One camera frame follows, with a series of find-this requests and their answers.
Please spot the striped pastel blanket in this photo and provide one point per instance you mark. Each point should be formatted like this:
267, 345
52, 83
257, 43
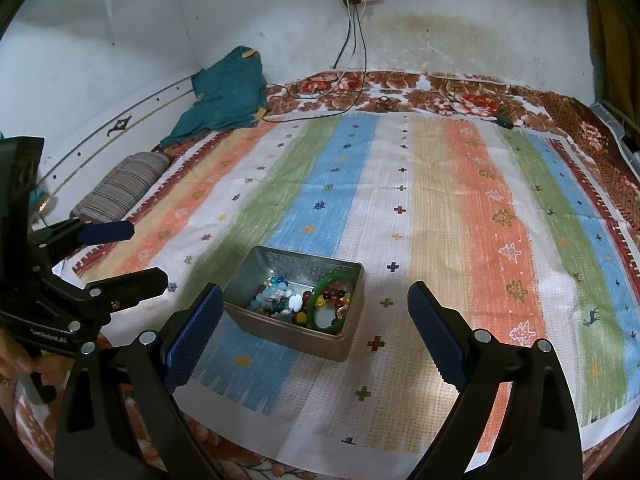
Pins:
450, 235

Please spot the teal cloth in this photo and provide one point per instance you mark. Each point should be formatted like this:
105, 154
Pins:
225, 90

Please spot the yellow curtain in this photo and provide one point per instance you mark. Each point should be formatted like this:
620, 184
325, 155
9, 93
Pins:
607, 35

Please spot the metal tin box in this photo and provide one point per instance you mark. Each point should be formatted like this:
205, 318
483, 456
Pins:
300, 345

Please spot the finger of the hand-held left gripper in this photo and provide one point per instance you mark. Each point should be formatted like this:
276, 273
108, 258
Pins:
110, 231
135, 282

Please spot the person's left hand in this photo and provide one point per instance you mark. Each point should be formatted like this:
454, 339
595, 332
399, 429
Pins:
12, 357

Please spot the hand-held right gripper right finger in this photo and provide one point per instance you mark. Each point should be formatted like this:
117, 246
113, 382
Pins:
435, 335

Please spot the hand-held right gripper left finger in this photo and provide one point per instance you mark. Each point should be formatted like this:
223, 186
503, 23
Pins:
195, 335

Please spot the striped bolster pillow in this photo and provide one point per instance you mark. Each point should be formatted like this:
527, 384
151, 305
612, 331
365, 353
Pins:
120, 185

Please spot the small black device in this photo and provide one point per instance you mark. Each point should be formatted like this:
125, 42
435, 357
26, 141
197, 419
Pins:
502, 121

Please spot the green jade bangle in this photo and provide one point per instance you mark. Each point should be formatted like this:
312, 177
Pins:
316, 315

